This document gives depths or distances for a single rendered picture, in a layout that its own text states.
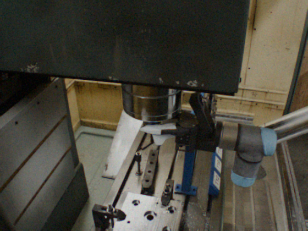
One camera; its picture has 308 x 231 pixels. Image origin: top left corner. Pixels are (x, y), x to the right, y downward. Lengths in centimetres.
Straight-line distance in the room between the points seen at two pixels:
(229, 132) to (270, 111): 120
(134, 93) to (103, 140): 148
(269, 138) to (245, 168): 11
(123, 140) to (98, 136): 35
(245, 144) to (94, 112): 156
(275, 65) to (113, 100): 112
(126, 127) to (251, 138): 126
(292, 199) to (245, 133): 84
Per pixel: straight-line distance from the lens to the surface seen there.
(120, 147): 183
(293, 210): 149
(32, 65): 70
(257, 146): 76
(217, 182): 132
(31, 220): 115
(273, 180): 180
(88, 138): 216
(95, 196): 168
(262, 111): 192
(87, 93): 209
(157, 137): 74
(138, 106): 67
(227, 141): 74
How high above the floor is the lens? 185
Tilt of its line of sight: 32 degrees down
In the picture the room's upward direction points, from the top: straight up
